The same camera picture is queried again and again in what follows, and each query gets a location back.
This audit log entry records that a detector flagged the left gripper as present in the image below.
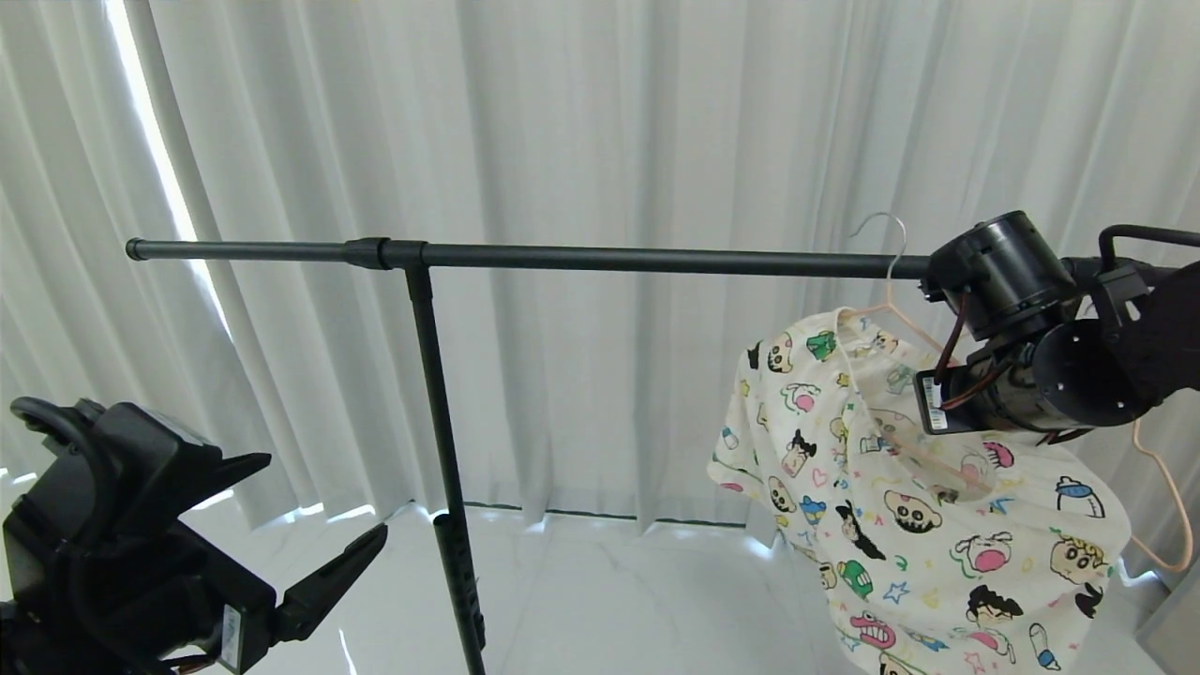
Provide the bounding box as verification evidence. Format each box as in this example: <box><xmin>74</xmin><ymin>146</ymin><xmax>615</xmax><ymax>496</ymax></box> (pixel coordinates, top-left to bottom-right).
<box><xmin>0</xmin><ymin>523</ymin><xmax>388</xmax><ymax>675</ymax></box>

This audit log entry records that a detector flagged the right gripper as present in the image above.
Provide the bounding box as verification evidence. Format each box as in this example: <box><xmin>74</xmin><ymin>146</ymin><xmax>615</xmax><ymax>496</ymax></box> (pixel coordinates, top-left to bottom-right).
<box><xmin>914</xmin><ymin>319</ymin><xmax>1161</xmax><ymax>438</ymax></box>

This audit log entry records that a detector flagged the pink clothes hanger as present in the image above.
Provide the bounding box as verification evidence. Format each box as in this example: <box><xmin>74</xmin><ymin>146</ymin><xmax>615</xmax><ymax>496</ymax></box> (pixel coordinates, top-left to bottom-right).
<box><xmin>837</xmin><ymin>212</ymin><xmax>995</xmax><ymax>493</ymax></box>
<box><xmin>1128</xmin><ymin>417</ymin><xmax>1195</xmax><ymax>575</ymax></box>

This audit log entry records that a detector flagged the cream printed garment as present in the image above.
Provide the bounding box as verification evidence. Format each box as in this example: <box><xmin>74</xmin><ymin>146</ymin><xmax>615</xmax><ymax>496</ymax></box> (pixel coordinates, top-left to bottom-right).
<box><xmin>707</xmin><ymin>307</ymin><xmax>1133</xmax><ymax>675</ymax></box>

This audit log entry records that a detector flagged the black clothes rack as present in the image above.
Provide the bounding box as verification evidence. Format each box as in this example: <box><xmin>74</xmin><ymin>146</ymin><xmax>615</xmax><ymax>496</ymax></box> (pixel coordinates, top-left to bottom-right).
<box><xmin>125</xmin><ymin>236</ymin><xmax>938</xmax><ymax>675</ymax></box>

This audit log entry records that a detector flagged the white curtain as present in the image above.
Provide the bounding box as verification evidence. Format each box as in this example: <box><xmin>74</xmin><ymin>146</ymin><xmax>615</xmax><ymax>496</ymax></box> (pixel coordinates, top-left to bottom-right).
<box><xmin>0</xmin><ymin>0</ymin><xmax>1200</xmax><ymax>582</ymax></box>

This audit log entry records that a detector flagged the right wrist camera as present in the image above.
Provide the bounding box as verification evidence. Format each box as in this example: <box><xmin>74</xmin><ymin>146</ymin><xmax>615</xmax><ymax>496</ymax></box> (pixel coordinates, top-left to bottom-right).
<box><xmin>1078</xmin><ymin>258</ymin><xmax>1200</xmax><ymax>409</ymax></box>

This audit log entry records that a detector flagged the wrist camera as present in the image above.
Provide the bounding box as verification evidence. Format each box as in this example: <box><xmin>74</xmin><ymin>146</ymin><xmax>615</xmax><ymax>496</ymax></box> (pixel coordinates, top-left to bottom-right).
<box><xmin>5</xmin><ymin>398</ymin><xmax>275</xmax><ymax>549</ymax></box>
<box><xmin>1078</xmin><ymin>258</ymin><xmax>1200</xmax><ymax>409</ymax></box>

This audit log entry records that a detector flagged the black cable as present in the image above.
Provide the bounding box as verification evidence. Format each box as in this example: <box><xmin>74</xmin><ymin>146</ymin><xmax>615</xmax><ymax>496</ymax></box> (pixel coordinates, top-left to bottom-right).
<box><xmin>1097</xmin><ymin>223</ymin><xmax>1200</xmax><ymax>275</ymax></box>
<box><xmin>9</xmin><ymin>397</ymin><xmax>99</xmax><ymax>470</ymax></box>

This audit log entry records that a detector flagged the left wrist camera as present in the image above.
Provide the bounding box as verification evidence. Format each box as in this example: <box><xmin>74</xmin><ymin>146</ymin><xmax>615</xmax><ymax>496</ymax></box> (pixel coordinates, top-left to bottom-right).
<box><xmin>5</xmin><ymin>398</ymin><xmax>275</xmax><ymax>549</ymax></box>

